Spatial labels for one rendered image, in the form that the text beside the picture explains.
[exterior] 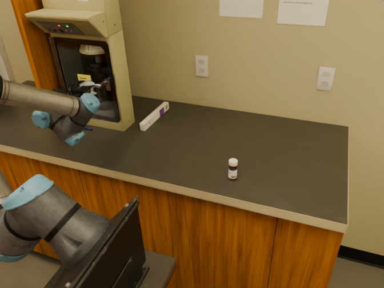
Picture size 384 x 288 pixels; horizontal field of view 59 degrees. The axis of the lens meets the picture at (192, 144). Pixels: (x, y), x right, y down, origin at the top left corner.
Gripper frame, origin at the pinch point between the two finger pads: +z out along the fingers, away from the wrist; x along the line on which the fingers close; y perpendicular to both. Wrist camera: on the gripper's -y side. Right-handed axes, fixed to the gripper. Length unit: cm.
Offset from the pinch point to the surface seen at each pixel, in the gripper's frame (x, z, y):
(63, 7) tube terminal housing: 32.4, 5.5, -8.9
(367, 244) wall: -109, 48, 137
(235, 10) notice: 24, 48, 55
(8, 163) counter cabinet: -38, -21, -45
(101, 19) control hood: 28.6, 2.1, 11.7
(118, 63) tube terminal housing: 7.5, 9.4, 11.0
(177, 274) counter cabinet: -88, -22, 45
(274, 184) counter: -29, -11, 87
